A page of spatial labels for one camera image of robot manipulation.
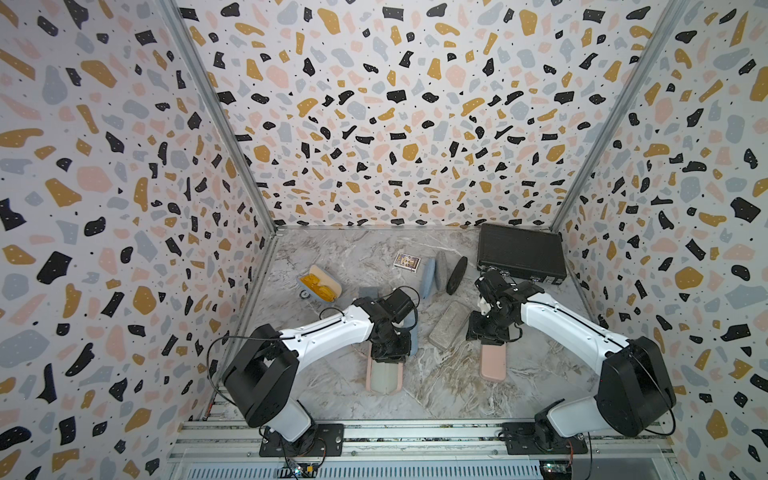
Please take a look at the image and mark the pink glasses case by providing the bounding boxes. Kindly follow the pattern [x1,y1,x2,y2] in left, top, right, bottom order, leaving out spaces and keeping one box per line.
[366,355,404,395]
[480,344,507,383]

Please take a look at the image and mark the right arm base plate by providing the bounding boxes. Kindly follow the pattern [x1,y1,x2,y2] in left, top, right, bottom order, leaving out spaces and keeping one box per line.
[497,421,588,455]

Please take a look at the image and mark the playing card box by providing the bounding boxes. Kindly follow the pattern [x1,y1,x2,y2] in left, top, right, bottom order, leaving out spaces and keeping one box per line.
[393,253,421,272]

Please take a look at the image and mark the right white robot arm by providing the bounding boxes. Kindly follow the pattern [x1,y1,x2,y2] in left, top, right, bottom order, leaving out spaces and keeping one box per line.
[466,270,677,449]

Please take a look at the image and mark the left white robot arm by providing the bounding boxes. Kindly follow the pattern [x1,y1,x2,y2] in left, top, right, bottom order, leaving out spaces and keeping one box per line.
[221,286,420,445]

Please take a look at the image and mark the grey case with glasses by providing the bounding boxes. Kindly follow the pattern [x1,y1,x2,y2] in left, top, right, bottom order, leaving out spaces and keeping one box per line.
[434,250,450,292]

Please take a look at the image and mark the blue case brown lining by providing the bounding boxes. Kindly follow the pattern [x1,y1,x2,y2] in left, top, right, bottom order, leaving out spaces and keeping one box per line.
[419,257,436,300]

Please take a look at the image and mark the yellow sunglasses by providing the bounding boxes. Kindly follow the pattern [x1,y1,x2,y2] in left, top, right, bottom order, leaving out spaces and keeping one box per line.
[300,274,337,302]

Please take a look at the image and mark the case with purple glasses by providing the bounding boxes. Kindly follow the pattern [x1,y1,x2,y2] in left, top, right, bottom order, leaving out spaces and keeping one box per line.
[402,310,419,357]

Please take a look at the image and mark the black briefcase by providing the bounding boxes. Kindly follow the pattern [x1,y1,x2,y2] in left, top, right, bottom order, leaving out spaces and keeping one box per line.
[477,224,568,285]

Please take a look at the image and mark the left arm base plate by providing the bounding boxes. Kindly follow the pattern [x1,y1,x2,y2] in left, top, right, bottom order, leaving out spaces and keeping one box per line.
[259,423,345,458]

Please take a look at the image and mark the grey case mint lining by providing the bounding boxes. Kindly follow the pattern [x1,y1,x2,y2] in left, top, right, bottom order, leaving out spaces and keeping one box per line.
[358,286,380,300]

